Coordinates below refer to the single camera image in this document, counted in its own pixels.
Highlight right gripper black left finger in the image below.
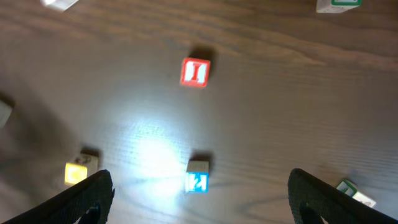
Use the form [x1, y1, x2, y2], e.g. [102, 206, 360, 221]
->
[4, 170, 114, 224]

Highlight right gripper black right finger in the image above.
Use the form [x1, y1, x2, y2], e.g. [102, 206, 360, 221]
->
[288, 168, 397, 224]

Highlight blue number 2 block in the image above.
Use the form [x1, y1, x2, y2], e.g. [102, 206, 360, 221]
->
[185, 160, 210, 194]

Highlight red letter A block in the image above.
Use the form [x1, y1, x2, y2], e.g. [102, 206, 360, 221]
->
[0, 101, 12, 128]

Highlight red letter I block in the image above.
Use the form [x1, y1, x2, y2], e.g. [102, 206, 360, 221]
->
[180, 57, 211, 88]

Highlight yellow wooden block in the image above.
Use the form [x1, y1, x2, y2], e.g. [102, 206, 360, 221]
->
[64, 153, 100, 186]

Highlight white block with red drawing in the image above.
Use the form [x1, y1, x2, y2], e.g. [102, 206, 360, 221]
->
[336, 179, 376, 208]

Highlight green letter R block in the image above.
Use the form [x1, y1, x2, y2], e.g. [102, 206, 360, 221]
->
[316, 0, 362, 14]

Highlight plain white wooden block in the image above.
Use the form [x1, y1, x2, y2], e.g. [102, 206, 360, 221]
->
[40, 0, 78, 12]

